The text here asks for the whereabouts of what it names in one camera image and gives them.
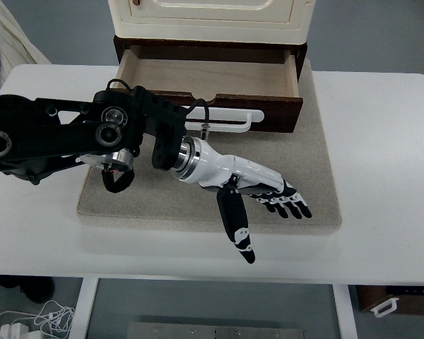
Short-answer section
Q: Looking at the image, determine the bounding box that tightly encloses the dark wooden drawer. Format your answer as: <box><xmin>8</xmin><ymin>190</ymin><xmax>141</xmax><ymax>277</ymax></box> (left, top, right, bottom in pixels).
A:
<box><xmin>117</xmin><ymin>45</ymin><xmax>304</xmax><ymax>133</ymax></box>

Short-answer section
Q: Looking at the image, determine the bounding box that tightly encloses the white cloth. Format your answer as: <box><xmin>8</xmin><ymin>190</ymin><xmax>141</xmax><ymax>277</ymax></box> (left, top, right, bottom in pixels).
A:
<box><xmin>0</xmin><ymin>1</ymin><xmax>51</xmax><ymax>88</ymax></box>

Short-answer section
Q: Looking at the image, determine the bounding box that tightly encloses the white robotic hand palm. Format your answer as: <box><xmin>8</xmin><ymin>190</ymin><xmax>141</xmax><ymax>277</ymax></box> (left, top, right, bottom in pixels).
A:
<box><xmin>170</xmin><ymin>136</ymin><xmax>284</xmax><ymax>195</ymax></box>

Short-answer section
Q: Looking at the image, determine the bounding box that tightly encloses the cream upper cabinet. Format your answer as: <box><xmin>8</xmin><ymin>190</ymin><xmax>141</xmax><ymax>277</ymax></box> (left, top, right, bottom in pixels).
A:
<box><xmin>109</xmin><ymin>0</ymin><xmax>316</xmax><ymax>44</ymax></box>

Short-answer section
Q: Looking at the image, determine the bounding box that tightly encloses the white table frame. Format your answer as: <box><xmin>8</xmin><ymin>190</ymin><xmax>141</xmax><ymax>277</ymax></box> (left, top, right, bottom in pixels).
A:
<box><xmin>69</xmin><ymin>278</ymin><xmax>358</xmax><ymax>338</ymax></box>

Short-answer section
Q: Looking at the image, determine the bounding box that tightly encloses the brown box with white handle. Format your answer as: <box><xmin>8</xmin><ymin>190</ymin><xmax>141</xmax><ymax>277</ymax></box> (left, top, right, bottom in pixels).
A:
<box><xmin>356</xmin><ymin>285</ymin><xmax>424</xmax><ymax>318</ymax></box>

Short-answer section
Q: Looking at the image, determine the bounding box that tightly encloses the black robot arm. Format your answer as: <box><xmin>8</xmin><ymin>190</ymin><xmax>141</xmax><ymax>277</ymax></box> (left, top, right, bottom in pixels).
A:
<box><xmin>0</xmin><ymin>86</ymin><xmax>312</xmax><ymax>263</ymax></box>

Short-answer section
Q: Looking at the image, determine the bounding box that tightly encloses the black white robotic ring finger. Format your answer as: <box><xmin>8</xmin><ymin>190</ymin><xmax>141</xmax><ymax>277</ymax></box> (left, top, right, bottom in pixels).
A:
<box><xmin>268</xmin><ymin>196</ymin><xmax>288</xmax><ymax>218</ymax></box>

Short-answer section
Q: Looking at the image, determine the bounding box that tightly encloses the black white robotic index finger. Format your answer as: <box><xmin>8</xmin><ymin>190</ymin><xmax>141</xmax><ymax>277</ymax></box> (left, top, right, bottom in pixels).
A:
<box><xmin>282</xmin><ymin>182</ymin><xmax>312</xmax><ymax>218</ymax></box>

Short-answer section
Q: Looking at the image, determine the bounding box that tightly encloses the white power adapter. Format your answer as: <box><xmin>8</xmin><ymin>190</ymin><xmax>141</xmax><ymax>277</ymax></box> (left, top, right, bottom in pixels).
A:
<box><xmin>0</xmin><ymin>323</ymin><xmax>29</xmax><ymax>339</ymax></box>

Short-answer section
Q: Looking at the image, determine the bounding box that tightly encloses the dark wooden cabinet base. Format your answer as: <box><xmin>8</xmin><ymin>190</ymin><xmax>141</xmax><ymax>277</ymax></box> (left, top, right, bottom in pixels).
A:
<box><xmin>113</xmin><ymin>35</ymin><xmax>307</xmax><ymax>75</ymax></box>

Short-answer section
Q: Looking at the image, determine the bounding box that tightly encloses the black white robotic little finger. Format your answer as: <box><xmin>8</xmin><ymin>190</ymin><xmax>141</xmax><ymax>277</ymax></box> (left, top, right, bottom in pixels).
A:
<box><xmin>257</xmin><ymin>198</ymin><xmax>276</xmax><ymax>213</ymax></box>

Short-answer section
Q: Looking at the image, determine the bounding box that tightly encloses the white drawer handle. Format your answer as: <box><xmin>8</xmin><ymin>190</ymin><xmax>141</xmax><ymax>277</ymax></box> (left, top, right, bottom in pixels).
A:
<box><xmin>185</xmin><ymin>107</ymin><xmax>264</xmax><ymax>133</ymax></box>

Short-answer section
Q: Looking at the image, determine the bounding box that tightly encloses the beige felt mat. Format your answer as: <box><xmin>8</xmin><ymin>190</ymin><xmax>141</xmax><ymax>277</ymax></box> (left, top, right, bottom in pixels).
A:
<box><xmin>77</xmin><ymin>66</ymin><xmax>342</xmax><ymax>235</ymax></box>

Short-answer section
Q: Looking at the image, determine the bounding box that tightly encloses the white cable bundle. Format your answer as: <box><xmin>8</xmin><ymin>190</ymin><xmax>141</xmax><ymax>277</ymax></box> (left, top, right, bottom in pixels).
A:
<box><xmin>0</xmin><ymin>299</ymin><xmax>77</xmax><ymax>339</ymax></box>

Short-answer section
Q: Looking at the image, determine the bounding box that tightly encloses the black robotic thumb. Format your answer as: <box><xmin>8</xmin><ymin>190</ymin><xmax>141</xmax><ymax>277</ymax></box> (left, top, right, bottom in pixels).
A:
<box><xmin>216</xmin><ymin>183</ymin><xmax>255</xmax><ymax>264</ymax></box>

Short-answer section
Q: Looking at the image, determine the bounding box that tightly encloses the black white robotic middle finger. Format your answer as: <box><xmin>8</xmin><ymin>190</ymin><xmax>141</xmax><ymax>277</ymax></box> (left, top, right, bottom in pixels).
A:
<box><xmin>275</xmin><ymin>193</ymin><xmax>302</xmax><ymax>219</ymax></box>

